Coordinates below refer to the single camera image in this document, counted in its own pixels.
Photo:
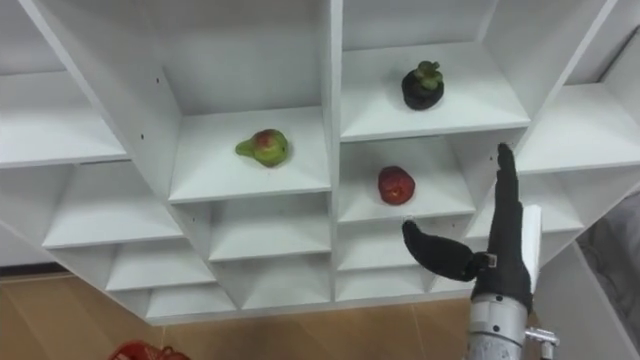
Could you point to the green pear soft toy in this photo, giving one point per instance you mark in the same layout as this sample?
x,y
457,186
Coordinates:
x,y
263,147

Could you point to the white shelf unit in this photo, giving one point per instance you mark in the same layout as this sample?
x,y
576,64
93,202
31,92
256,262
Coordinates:
x,y
280,160

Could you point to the dark mangosteen soft toy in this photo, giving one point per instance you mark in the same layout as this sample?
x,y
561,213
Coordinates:
x,y
423,86

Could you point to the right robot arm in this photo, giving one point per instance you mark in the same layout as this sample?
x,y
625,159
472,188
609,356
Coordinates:
x,y
497,330

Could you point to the grey fabric furniture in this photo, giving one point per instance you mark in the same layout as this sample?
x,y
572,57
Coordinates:
x,y
612,260

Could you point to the red apple soft toy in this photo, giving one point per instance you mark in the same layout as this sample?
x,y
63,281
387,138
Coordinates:
x,y
396,185

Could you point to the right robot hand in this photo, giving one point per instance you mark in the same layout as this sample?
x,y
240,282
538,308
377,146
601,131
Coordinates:
x,y
505,260

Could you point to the red basket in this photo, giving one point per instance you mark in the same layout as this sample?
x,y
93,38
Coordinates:
x,y
147,351

